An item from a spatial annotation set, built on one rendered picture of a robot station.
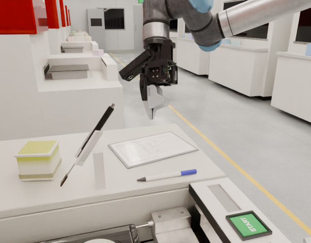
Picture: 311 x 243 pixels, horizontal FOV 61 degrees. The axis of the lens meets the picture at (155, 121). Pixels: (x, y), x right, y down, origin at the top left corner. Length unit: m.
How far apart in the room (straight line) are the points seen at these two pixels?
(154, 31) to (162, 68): 0.10
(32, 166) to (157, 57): 0.41
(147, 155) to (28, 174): 0.28
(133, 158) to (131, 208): 0.14
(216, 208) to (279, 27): 4.57
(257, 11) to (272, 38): 4.12
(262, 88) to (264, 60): 0.49
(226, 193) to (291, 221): 1.61
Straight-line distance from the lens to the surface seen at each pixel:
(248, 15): 0.80
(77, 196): 0.57
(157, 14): 0.76
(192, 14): 0.75
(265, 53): 4.98
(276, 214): 2.19
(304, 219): 2.24
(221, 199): 0.57
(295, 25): 4.54
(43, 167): 0.62
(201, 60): 6.83
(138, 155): 0.69
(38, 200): 0.58
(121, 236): 0.57
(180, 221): 0.59
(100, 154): 0.54
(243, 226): 0.51
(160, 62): 0.70
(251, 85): 4.94
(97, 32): 12.63
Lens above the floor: 1.29
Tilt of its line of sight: 20 degrees down
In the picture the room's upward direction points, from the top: straight up
